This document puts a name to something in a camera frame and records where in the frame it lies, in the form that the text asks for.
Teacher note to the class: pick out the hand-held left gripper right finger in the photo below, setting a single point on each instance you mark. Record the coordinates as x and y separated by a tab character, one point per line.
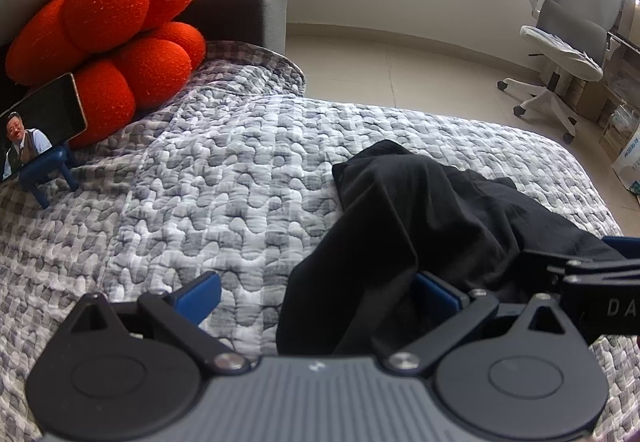
439	293

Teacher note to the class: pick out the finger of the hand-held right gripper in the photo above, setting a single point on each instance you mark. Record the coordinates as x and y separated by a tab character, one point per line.
545	259
624	247

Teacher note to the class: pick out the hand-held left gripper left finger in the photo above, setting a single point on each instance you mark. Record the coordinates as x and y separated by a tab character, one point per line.
200	296

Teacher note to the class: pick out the black t-shirt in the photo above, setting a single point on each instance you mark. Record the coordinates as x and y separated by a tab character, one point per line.
400	202

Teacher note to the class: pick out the white cardboard box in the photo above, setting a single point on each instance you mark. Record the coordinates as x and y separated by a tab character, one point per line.
629	161

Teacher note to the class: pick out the grey quilted blanket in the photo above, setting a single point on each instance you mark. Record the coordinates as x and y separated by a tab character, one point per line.
200	171

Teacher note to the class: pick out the blue phone stand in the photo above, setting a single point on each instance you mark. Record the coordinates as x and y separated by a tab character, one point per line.
42	174

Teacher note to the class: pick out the smartphone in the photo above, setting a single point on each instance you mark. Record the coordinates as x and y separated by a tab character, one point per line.
45	121

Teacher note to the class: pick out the grey office chair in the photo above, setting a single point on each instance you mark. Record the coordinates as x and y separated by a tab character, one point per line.
575	16

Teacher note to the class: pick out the red plush cushion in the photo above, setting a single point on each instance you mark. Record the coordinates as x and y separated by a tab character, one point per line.
100	11

